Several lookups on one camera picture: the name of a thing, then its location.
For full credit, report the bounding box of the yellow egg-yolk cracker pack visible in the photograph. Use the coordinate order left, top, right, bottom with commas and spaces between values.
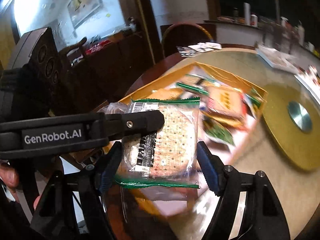
206, 85, 247, 129

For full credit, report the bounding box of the green seaweed snack bag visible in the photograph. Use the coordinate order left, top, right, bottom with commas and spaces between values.
202, 116, 234, 146

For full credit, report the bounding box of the framed wall picture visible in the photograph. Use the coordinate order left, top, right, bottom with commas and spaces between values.
67, 0, 103, 29

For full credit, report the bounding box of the green round cracker pack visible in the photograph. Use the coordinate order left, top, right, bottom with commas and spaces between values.
114, 98, 200, 189

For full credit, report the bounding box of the silver turntable centre disc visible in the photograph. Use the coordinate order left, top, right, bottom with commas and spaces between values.
287, 101, 312, 133

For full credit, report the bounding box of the gold cardboard tray box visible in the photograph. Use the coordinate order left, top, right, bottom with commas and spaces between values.
102, 62, 267, 217

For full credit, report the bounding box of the clear plastic cake box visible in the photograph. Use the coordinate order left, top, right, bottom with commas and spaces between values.
255, 22, 301, 74

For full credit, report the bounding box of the white flat foam box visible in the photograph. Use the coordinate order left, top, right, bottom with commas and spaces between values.
295, 65, 319, 99

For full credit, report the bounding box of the operator left hand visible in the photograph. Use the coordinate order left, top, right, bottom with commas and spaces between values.
0, 161, 42, 210

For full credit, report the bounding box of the paper towel roll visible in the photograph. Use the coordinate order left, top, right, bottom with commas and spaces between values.
244, 3, 251, 25

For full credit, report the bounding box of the gold round turntable mat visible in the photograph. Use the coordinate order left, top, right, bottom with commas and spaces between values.
263, 83, 319, 171

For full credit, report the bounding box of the round-back wooden chair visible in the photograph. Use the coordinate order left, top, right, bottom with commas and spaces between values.
160, 22, 216, 57

